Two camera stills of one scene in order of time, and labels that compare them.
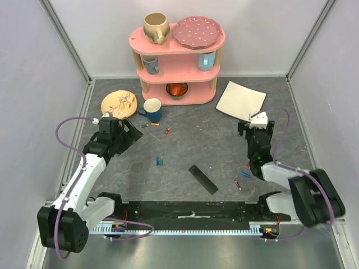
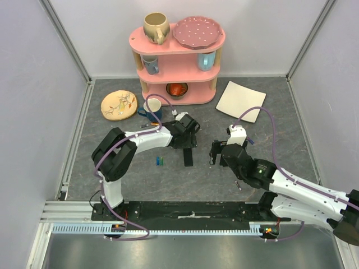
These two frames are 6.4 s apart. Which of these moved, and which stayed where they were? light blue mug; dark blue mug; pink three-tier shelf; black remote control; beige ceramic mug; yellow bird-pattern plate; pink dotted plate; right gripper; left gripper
Moved: left gripper; right gripper; black remote control
Stayed: light blue mug; yellow bird-pattern plate; dark blue mug; pink three-tier shelf; beige ceramic mug; pink dotted plate
